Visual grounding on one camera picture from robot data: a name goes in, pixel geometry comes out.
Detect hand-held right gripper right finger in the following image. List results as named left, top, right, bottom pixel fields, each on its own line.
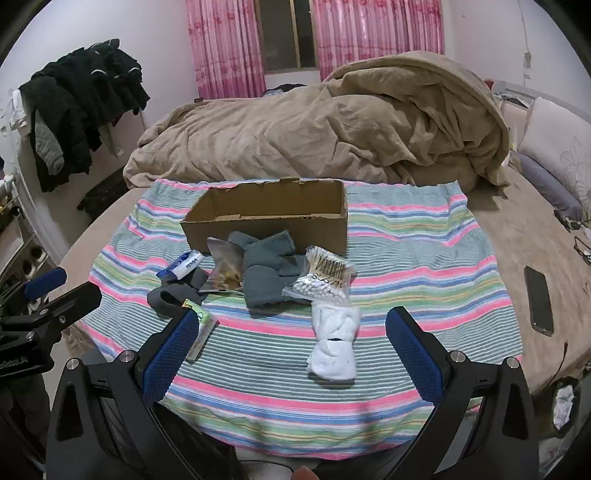
left=386, top=305, right=540, bottom=480

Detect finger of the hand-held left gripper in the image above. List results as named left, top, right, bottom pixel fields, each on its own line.
left=24, top=267, right=68, bottom=301
left=34, top=281, right=103, bottom=330

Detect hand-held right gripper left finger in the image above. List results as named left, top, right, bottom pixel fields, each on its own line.
left=46, top=305, right=201, bottom=480

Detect green packet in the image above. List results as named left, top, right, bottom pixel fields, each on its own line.
left=182, top=298, right=219, bottom=363

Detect dark grey sock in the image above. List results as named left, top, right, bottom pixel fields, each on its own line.
left=147, top=268, right=211, bottom=320

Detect white socks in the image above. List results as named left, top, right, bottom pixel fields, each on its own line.
left=307, top=300, right=362, bottom=382

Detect blue white tissue pack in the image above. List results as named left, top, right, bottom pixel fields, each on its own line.
left=156, top=250, right=205, bottom=282

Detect clear snack bag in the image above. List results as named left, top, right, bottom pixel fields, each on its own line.
left=199, top=237, right=246, bottom=294

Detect cotton swab bag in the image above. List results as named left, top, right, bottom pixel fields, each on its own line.
left=281, top=246, right=358, bottom=308

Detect grey-blue cloth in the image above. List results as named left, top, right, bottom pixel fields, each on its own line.
left=228, top=231, right=308, bottom=310

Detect brown cardboard box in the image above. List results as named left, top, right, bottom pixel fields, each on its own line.
left=180, top=178, right=348, bottom=257

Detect cluttered shelf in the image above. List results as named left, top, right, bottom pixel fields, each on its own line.
left=0, top=173, right=52, bottom=298

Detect dark suitcase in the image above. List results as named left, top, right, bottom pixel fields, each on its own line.
left=76, top=171, right=130, bottom=220

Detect striped cloth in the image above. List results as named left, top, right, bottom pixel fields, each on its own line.
left=76, top=178, right=523, bottom=462

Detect grey quilted garment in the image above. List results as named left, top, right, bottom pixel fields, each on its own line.
left=31, top=113, right=66, bottom=175

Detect black smartphone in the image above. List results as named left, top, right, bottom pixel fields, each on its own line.
left=524, top=265, right=555, bottom=338

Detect trash bin with tissue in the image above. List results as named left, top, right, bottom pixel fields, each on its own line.
left=549, top=376, right=583, bottom=440

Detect pile of black clothes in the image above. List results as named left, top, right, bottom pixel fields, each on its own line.
left=18, top=39, right=151, bottom=193

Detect eyeglasses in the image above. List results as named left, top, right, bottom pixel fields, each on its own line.
left=573, top=234, right=591, bottom=267

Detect grey pillow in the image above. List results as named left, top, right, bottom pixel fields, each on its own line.
left=516, top=154, right=584, bottom=221

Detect beige blanket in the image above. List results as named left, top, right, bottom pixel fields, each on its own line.
left=122, top=51, right=511, bottom=193

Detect white floral pillow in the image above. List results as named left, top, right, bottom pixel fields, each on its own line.
left=517, top=96, right=591, bottom=209

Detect white bed headboard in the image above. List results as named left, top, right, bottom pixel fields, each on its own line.
left=490, top=79, right=591, bottom=121

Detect pink curtain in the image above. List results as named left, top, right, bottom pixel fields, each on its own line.
left=309, top=0, right=447, bottom=82
left=185, top=0, right=267, bottom=100

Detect window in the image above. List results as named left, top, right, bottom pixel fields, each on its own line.
left=254, top=0, right=320, bottom=73

